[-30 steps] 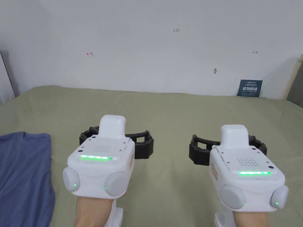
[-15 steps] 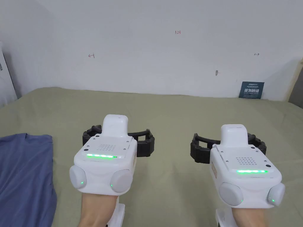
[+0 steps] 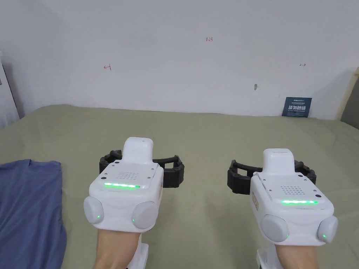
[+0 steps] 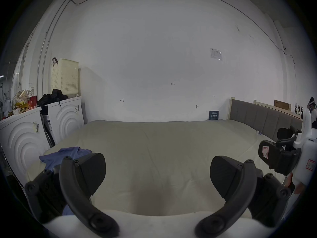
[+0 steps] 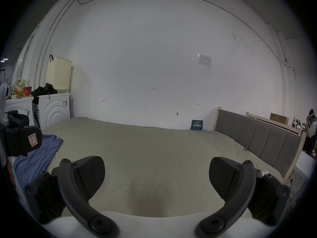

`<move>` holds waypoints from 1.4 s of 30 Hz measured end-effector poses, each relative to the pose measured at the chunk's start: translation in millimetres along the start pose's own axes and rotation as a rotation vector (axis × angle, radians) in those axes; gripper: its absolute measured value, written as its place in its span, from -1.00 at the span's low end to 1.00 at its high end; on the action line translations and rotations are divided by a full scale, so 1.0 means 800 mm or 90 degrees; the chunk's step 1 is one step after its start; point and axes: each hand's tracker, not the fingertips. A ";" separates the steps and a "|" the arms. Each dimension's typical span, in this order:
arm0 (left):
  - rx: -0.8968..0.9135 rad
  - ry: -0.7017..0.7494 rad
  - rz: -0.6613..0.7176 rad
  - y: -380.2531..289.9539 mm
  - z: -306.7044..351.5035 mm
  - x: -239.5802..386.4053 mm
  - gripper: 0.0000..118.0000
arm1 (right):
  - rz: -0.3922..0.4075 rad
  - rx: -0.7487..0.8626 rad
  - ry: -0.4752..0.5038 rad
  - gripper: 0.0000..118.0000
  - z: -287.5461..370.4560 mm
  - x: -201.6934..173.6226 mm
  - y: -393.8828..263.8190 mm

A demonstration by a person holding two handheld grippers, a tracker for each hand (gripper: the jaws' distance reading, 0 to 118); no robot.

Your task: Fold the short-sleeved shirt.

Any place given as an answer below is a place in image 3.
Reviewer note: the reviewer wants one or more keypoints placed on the person's left hand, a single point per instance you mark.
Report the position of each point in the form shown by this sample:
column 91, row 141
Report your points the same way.
column 115, row 249

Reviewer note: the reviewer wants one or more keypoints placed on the dark blue sign card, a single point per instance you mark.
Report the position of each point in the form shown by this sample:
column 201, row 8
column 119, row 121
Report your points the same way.
column 297, row 108

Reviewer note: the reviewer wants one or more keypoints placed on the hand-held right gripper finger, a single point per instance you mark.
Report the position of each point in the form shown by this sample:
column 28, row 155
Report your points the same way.
column 307, row 172
column 238, row 179

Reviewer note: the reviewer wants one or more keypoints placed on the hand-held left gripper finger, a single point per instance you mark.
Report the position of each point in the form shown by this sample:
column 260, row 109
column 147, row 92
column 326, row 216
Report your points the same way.
column 175, row 173
column 108, row 159

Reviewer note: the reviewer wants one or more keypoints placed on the white board panel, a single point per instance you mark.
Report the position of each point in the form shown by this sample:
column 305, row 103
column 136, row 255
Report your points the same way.
column 7, row 98

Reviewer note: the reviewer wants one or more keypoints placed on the wooden bed frame post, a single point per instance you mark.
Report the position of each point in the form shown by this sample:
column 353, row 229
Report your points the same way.
column 346, row 95

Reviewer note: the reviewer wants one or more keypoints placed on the blue shirt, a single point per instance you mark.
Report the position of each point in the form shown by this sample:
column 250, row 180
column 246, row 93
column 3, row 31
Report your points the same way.
column 28, row 210

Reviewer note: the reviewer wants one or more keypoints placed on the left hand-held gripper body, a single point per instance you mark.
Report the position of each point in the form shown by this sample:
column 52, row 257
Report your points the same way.
column 126, row 179

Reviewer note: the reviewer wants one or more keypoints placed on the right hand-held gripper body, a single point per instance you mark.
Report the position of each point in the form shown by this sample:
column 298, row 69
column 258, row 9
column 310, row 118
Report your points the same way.
column 291, row 193

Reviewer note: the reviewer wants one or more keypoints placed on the bed with pale green sheet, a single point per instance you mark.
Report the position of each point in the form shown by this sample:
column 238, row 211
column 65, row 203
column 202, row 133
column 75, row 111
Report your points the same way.
column 202, row 134

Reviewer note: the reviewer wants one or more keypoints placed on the person's right hand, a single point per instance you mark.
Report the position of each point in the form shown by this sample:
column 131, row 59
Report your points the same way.
column 291, row 257

